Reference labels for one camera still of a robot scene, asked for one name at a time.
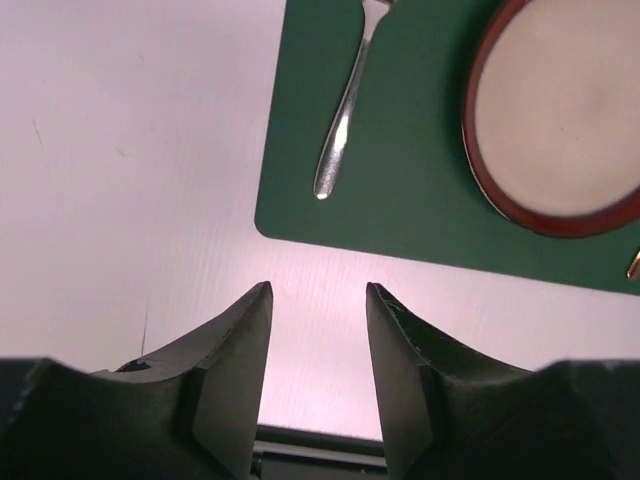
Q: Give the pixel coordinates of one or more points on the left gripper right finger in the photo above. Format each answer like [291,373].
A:
[448,411]

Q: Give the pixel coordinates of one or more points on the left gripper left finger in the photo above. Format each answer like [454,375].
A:
[188,410]

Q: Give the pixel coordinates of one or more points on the green placemat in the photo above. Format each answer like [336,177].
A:
[405,188]

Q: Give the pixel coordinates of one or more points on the copper spoon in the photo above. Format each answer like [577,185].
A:
[633,270]

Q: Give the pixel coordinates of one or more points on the red rimmed beige plate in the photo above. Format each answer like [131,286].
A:
[551,115]

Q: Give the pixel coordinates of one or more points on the silver fork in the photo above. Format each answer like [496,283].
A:
[336,140]

